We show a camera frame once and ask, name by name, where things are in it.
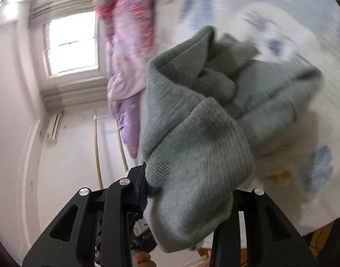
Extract bed with pale floral sheet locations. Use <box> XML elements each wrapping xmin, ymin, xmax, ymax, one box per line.
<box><xmin>156</xmin><ymin>0</ymin><xmax>340</xmax><ymax>235</ymax></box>

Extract purple floral quilt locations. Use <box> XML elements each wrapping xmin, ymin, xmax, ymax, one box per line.
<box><xmin>93</xmin><ymin>0</ymin><xmax>159</xmax><ymax>159</ymax></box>

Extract window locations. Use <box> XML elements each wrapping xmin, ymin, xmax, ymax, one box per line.
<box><xmin>43</xmin><ymin>11</ymin><xmax>99</xmax><ymax>77</ymax></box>

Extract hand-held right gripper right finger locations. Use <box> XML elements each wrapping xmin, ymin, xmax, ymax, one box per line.
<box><xmin>209</xmin><ymin>188</ymin><xmax>319</xmax><ymax>267</ymax></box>

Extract person's left hand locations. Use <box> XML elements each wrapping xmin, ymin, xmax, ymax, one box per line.
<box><xmin>134</xmin><ymin>250</ymin><xmax>155</xmax><ymax>267</ymax></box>

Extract grey striped curtain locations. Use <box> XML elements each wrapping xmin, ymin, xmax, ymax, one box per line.
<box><xmin>29</xmin><ymin>0</ymin><xmax>97</xmax><ymax>26</ymax></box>
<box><xmin>40</xmin><ymin>78</ymin><xmax>109</xmax><ymax>111</ymax></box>

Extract grey zip hoodie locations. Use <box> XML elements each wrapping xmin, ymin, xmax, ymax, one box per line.
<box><xmin>140</xmin><ymin>25</ymin><xmax>325</xmax><ymax>253</ymax></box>

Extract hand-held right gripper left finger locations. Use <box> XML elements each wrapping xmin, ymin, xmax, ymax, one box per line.
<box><xmin>22</xmin><ymin>165</ymin><xmax>149</xmax><ymax>267</ymax></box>

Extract white air conditioner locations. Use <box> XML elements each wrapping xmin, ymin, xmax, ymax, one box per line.
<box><xmin>46</xmin><ymin>113</ymin><xmax>64</xmax><ymax>143</ymax></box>

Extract long wooden rail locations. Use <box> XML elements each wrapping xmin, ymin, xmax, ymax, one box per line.
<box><xmin>115</xmin><ymin>117</ymin><xmax>129</xmax><ymax>173</ymax></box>
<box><xmin>93</xmin><ymin>110</ymin><xmax>104</xmax><ymax>190</ymax></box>

